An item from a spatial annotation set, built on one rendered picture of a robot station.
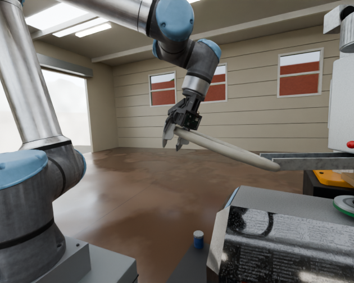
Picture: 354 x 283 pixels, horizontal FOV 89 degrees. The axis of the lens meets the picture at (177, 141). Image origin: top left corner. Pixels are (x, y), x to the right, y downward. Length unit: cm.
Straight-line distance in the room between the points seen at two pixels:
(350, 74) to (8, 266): 127
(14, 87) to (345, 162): 120
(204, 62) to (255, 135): 670
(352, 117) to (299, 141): 638
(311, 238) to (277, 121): 637
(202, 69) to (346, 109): 69
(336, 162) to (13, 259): 107
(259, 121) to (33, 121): 694
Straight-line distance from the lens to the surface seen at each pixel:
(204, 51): 64
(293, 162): 87
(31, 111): 69
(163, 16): 50
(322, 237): 107
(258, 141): 728
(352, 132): 106
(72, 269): 64
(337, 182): 180
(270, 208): 111
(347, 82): 109
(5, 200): 53
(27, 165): 52
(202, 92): 62
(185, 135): 60
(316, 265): 104
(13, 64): 73
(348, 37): 109
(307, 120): 740
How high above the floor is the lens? 128
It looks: 7 degrees down
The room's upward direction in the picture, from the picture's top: 2 degrees counter-clockwise
